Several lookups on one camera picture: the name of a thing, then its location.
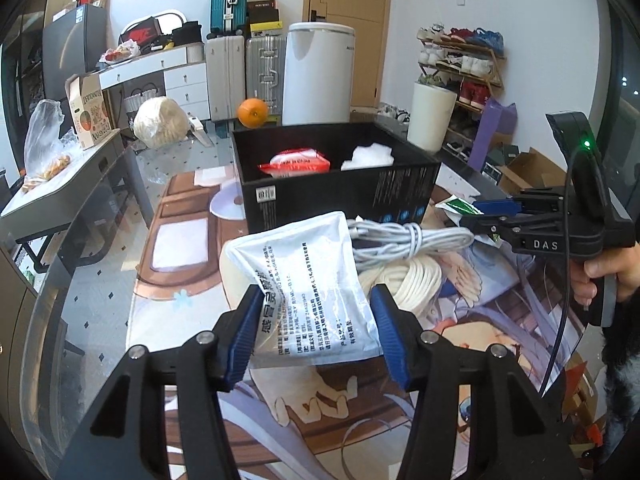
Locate cream rope coil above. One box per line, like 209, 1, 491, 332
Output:
357, 252, 444, 316

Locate white printed plastic pouch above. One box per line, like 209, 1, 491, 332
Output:
220, 211, 382, 368

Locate white power cable bundle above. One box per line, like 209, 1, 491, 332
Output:
345, 216, 475, 273

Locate black storage box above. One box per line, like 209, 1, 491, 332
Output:
232, 122, 440, 233

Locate white foam wrap piece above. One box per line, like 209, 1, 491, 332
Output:
341, 143, 394, 171

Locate red white balloon glue bag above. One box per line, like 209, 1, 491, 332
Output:
258, 148, 331, 178

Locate person's right hand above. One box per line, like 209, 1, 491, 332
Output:
570, 244, 640, 307

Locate green white sachet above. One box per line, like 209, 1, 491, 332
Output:
435, 195, 502, 248

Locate open cardboard box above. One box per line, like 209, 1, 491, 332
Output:
498, 148, 565, 195

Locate purple paper bag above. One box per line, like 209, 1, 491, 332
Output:
468, 98, 518, 172

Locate white tumbler cup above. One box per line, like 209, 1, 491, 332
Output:
408, 82, 457, 154

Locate wooden shoe rack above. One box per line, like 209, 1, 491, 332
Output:
416, 23, 506, 157

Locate orange fruit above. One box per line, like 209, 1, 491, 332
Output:
236, 98, 269, 129

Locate large white appliance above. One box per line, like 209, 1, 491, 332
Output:
282, 22, 356, 126

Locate grey side table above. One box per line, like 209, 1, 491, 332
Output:
1, 129, 154, 273

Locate white suitcase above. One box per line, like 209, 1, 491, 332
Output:
205, 36, 246, 122

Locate woven basket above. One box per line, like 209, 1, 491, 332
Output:
122, 88, 158, 114

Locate white drawer desk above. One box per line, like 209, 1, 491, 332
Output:
99, 42, 212, 120

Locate wooden door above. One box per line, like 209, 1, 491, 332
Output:
301, 0, 394, 109

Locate clear bag of fruit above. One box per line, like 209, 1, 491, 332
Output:
22, 99, 72, 193

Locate silver suitcase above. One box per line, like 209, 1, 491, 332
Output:
246, 36, 286, 116

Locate fruit cardboard box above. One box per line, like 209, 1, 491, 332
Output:
65, 74, 112, 150

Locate stacked black yellow boxes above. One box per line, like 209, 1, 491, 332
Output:
247, 0, 283, 37

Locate teal suitcase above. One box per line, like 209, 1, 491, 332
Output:
209, 0, 248, 37

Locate grey refrigerator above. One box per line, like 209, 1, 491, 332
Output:
42, 4, 107, 101

